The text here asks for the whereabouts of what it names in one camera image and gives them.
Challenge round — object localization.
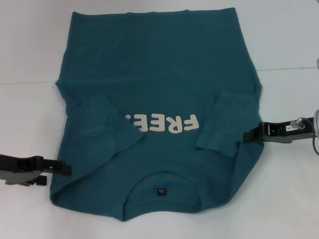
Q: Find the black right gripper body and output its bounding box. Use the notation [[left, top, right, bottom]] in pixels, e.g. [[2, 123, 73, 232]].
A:
[[260, 116, 316, 145]]

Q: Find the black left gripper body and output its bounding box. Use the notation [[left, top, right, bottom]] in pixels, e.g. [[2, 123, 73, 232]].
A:
[[0, 153, 45, 186]]

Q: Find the teal blue FREE t-shirt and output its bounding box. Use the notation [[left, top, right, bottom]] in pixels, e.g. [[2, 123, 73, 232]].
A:
[[49, 8, 265, 215]]

